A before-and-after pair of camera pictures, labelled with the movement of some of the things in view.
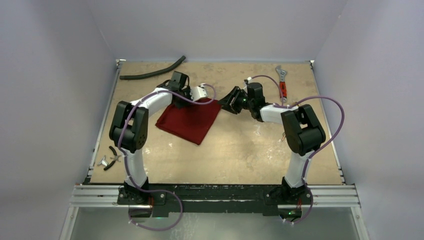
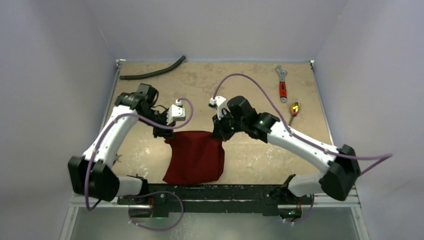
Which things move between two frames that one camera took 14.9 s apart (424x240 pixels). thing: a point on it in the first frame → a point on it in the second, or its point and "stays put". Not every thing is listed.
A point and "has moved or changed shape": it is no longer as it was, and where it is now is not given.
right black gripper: [234, 100] → [219, 133]
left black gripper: [187, 90] → [163, 133]
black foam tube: [155, 73] stays put
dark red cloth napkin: [192, 122] has moved or changed shape
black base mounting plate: [158, 200] stays put
